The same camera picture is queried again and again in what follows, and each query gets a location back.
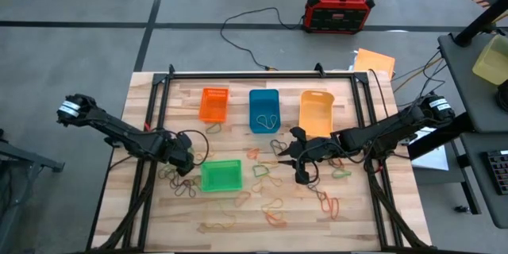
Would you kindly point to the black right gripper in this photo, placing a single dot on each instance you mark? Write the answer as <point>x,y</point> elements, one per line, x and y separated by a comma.
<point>321,147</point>

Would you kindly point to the orange paper sheet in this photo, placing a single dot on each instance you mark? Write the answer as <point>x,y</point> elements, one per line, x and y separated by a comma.
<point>375,63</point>

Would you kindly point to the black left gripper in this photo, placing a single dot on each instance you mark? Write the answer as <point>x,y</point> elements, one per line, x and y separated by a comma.
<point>180,152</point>

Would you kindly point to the reddish brown rubber band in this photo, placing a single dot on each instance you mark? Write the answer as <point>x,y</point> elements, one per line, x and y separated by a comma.
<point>337,163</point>

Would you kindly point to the black pole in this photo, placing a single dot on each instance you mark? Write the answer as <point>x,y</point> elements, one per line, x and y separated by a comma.
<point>480,21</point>

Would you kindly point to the small black floor object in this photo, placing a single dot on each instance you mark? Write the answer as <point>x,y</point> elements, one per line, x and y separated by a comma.
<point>460,208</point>

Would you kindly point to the orange rubber band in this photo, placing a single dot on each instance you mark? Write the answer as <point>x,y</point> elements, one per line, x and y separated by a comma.
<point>250,152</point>
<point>338,208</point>
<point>323,202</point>
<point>274,218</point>

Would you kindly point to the dark metal stand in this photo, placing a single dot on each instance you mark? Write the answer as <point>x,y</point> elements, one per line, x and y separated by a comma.
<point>28,158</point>

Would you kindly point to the black aluminium frame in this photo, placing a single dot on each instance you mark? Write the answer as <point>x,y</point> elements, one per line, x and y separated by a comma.
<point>258,75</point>

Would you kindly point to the white paper sheet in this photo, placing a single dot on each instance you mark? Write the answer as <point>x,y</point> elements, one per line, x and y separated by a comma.
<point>432,158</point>

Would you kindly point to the dark brown rubber band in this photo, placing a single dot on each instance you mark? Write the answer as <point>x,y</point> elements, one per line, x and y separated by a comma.
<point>317,192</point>
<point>194,184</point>
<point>182,190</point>
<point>174,184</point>

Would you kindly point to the red black power station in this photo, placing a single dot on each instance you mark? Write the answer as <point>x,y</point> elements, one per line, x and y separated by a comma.
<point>337,12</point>

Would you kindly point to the blue plastic bin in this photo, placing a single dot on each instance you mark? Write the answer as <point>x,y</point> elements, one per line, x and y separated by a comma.
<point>264,103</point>

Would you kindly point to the black rubber band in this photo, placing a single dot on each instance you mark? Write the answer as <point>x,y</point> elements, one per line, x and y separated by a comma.
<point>274,145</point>

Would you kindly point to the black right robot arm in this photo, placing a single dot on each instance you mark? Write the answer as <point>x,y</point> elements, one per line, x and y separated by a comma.
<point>389,127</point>

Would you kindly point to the yellow plastic bin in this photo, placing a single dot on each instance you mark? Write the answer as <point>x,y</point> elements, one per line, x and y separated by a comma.
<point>315,111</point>

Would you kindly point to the black table leg beam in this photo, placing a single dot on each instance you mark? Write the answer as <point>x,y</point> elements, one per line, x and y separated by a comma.
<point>440,137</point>

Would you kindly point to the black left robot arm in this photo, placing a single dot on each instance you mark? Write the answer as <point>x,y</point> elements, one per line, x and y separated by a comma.
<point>119,131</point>

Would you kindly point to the yellow translucent plastic tub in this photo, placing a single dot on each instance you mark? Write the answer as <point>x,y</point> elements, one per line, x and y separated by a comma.
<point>492,61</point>

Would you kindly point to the black keyboard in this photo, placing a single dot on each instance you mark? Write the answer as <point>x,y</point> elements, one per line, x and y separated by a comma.
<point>499,172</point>

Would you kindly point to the thin yellow rubber band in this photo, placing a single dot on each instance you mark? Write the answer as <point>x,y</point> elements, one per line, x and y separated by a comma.
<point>214,227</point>

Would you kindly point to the green slotted plastic basket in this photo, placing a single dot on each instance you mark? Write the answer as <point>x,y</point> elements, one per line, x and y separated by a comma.
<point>221,176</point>

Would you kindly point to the olive green rubber band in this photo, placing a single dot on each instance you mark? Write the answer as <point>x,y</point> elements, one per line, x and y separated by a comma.
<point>160,174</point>

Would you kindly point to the orange slotted plastic basket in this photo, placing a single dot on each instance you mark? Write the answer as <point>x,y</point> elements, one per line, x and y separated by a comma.
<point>214,105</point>

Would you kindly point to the grey side table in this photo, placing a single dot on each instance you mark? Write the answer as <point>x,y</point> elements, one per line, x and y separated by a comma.
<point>464,87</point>

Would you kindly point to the dark grey desk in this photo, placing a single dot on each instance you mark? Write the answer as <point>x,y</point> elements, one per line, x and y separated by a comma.
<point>480,190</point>

